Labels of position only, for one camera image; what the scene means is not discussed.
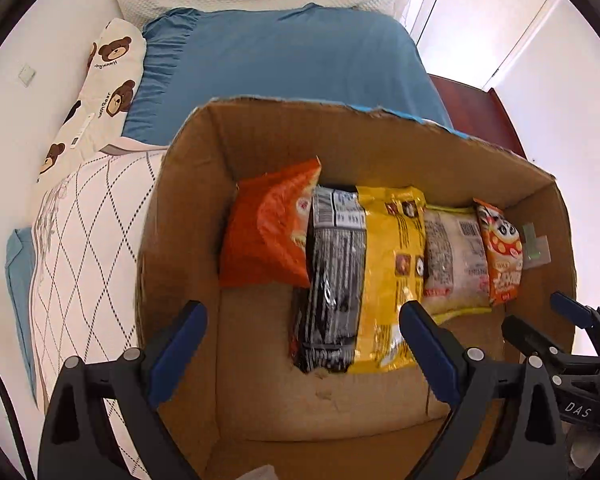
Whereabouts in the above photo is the diamond pattern quilt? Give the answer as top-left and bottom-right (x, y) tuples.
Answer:
(28, 150), (168, 480)

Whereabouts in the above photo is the beige snack packet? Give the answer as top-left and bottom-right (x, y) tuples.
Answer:
(422, 204), (492, 323)

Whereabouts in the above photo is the yellow snack packet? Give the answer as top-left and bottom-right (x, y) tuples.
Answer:
(347, 186), (428, 375)

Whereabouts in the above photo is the red wooden bed frame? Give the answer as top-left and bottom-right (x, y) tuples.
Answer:
(426, 74), (528, 161)

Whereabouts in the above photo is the bear print pillow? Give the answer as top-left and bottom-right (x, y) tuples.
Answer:
(34, 18), (147, 183)

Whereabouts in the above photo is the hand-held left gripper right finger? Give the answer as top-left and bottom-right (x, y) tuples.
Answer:
(399, 301), (566, 480)

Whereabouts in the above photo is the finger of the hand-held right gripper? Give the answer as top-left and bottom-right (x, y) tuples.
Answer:
(501, 315), (576, 376)
(550, 291), (600, 346)

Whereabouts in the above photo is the white door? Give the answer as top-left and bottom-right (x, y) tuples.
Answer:
(410, 0), (556, 91)

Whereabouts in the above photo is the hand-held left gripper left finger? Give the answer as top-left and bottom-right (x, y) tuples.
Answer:
(37, 300), (208, 480)

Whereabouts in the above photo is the black snack packet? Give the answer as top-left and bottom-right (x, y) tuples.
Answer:
(291, 185), (368, 374)

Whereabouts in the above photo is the blue cushion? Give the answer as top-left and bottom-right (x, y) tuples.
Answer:
(5, 227), (38, 401)

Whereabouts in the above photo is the small orange panda snack packet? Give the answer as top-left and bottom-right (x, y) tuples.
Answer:
(473, 198), (525, 307)

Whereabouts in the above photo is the cardboard box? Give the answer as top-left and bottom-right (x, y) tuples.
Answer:
(135, 96), (578, 480)

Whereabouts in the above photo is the blue bed sheet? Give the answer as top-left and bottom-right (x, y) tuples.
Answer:
(121, 3), (453, 147)

